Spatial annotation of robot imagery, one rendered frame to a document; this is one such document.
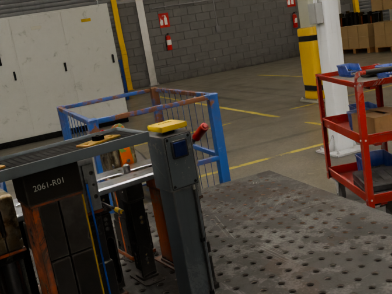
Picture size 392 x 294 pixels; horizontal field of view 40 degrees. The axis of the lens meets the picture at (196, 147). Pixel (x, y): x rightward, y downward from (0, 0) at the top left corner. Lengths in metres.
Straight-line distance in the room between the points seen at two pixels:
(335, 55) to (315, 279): 3.87
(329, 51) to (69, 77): 5.17
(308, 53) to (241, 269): 6.95
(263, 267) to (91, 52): 7.98
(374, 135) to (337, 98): 1.93
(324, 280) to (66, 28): 8.13
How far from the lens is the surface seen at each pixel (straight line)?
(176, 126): 1.07
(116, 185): 1.33
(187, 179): 1.09
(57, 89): 9.16
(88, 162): 1.16
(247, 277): 1.44
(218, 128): 3.31
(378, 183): 3.44
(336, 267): 1.44
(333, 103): 5.15
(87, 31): 9.25
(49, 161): 0.93
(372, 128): 3.31
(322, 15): 5.08
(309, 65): 8.31
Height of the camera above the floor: 1.33
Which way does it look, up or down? 12 degrees down
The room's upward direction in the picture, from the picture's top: 10 degrees counter-clockwise
